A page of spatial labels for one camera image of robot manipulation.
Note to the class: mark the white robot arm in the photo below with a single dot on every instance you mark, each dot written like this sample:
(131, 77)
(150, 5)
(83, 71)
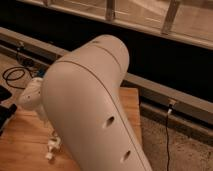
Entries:
(79, 96)

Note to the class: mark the blue object on floor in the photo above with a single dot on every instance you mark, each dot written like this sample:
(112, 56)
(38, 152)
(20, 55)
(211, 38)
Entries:
(41, 73)

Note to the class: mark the black device at left edge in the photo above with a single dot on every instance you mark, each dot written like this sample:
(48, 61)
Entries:
(5, 112)

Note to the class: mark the grey metal rail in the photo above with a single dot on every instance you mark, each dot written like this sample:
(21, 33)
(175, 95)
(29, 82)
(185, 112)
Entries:
(106, 59)

